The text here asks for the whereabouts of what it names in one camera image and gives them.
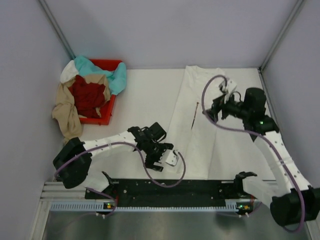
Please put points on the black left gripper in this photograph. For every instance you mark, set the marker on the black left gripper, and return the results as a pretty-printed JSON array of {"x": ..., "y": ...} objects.
[{"x": 149, "y": 161}]

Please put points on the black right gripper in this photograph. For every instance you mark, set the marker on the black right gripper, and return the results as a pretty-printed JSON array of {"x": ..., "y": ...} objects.
[{"x": 218, "y": 104}]

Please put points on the white t shirt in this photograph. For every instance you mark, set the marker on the white t shirt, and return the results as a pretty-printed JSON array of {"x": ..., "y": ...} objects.
[
  {"x": 192, "y": 134},
  {"x": 69, "y": 72}
]

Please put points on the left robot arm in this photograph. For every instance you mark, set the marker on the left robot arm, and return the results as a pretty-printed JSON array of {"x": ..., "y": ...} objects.
[{"x": 75, "y": 162}]

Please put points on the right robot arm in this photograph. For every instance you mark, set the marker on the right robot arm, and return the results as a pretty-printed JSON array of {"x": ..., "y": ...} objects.
[{"x": 294, "y": 200}]

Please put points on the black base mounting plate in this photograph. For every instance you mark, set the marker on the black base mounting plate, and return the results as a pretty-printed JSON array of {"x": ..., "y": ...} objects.
[{"x": 188, "y": 193}]

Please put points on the red plastic bin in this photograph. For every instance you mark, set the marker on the red plastic bin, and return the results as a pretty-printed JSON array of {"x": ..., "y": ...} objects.
[{"x": 107, "y": 109}]

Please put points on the teal t shirt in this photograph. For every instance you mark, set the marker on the teal t shirt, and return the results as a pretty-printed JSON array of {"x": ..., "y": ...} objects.
[{"x": 115, "y": 71}]

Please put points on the dark red t shirt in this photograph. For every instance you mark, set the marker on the dark red t shirt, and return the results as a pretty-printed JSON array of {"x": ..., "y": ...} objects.
[{"x": 89, "y": 97}]

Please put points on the beige t shirt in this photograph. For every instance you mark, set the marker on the beige t shirt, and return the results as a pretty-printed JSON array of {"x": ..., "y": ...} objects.
[{"x": 65, "y": 111}]

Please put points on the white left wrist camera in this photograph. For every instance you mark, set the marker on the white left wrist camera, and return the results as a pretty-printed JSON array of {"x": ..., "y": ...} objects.
[{"x": 170, "y": 157}]

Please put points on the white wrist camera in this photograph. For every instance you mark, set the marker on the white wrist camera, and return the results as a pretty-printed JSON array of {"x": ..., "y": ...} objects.
[
  {"x": 227, "y": 87},
  {"x": 170, "y": 157}
]

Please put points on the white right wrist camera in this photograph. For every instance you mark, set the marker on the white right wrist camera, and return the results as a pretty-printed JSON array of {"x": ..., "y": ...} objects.
[{"x": 227, "y": 87}]

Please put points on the right corner aluminium post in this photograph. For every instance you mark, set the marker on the right corner aluminium post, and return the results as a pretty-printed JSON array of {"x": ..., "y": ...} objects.
[{"x": 294, "y": 13}]

